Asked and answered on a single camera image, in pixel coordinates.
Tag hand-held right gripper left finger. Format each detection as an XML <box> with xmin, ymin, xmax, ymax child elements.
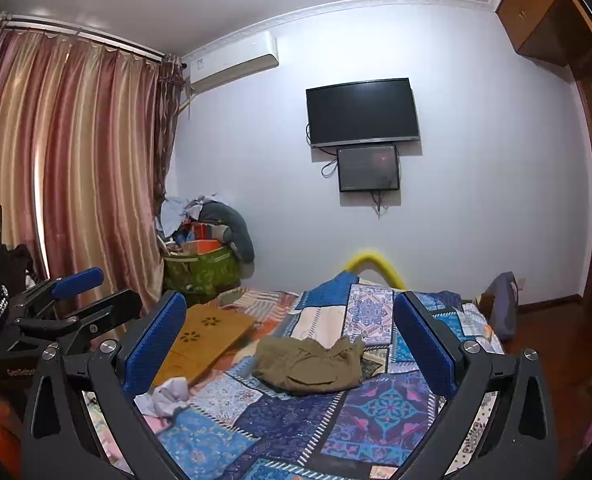
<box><xmin>21</xmin><ymin>290</ymin><xmax>204</xmax><ymax>480</ymax></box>

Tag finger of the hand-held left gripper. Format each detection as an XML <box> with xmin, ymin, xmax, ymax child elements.
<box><xmin>11</xmin><ymin>267</ymin><xmax>104</xmax><ymax>318</ymax></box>
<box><xmin>16</xmin><ymin>289</ymin><xmax>143</xmax><ymax>356</ymax></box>

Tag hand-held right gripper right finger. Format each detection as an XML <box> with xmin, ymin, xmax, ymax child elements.
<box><xmin>391</xmin><ymin>290</ymin><xmax>560</xmax><ymax>480</ymax></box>

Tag khaki pants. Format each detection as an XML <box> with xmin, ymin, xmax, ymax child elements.
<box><xmin>252</xmin><ymin>335</ymin><xmax>365</xmax><ymax>395</ymax></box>

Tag wooden lap desk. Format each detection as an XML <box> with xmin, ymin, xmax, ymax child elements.
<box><xmin>151</xmin><ymin>304</ymin><xmax>254</xmax><ymax>387</ymax></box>

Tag white crumpled cloth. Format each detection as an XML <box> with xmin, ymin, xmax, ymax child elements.
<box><xmin>135</xmin><ymin>377</ymin><xmax>191</xmax><ymax>418</ymax></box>

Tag grey backpack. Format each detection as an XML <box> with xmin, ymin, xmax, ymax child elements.
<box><xmin>483</xmin><ymin>271</ymin><xmax>519</xmax><ymax>343</ymax></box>

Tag yellow headboard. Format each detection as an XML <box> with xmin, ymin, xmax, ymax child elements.
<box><xmin>343</xmin><ymin>249</ymin><xmax>407</xmax><ymax>291</ymax></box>

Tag orange striped bed sheet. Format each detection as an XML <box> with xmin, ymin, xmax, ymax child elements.
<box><xmin>216</xmin><ymin>287</ymin><xmax>299</xmax><ymax>336</ymax></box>

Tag striped pink curtain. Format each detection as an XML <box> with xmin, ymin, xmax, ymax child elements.
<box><xmin>0</xmin><ymin>12</ymin><xmax>184</xmax><ymax>311</ymax></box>

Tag pile of clothes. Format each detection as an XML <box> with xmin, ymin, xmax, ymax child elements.
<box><xmin>156</xmin><ymin>192</ymin><xmax>237</xmax><ymax>251</ymax></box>

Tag patchwork blanket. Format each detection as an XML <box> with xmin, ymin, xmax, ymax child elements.
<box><xmin>136</xmin><ymin>270</ymin><xmax>506</xmax><ymax>480</ymax></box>

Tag white air conditioner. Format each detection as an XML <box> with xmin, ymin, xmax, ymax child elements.
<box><xmin>182</xmin><ymin>31</ymin><xmax>280</xmax><ymax>95</ymax></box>

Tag wooden overhead cabinet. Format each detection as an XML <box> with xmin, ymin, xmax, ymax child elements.
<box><xmin>494</xmin><ymin>0</ymin><xmax>591</xmax><ymax>68</ymax></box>

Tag small black wall screen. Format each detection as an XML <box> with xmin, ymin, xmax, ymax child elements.
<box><xmin>337</xmin><ymin>145</ymin><xmax>401</xmax><ymax>193</ymax></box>

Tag black wall television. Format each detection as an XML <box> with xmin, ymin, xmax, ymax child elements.
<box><xmin>306</xmin><ymin>78</ymin><xmax>421</xmax><ymax>149</ymax></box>

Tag curtain rail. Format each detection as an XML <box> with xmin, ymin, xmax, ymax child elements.
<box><xmin>0</xmin><ymin>11</ymin><xmax>177</xmax><ymax>66</ymax></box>

